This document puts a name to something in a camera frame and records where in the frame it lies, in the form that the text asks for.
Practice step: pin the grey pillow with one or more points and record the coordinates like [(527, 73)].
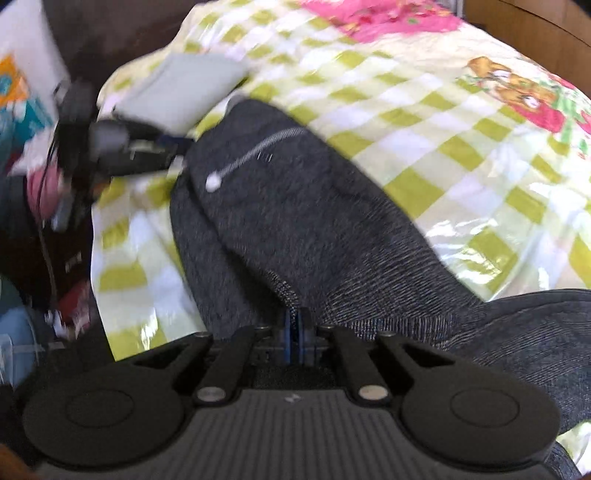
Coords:
[(181, 91)]

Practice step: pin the dark grey knit pants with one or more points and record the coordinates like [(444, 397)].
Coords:
[(267, 217)]

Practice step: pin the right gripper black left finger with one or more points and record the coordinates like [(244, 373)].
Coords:
[(261, 347)]

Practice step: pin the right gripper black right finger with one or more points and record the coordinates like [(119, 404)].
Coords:
[(362, 379)]

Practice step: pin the colourful printed cushion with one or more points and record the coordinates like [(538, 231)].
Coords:
[(31, 72)]

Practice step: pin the brown wooden wardrobe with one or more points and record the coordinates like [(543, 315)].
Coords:
[(555, 34)]

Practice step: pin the dark brown headboard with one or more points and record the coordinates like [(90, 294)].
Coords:
[(95, 37)]

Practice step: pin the green checkered bed cover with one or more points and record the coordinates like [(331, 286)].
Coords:
[(488, 152)]

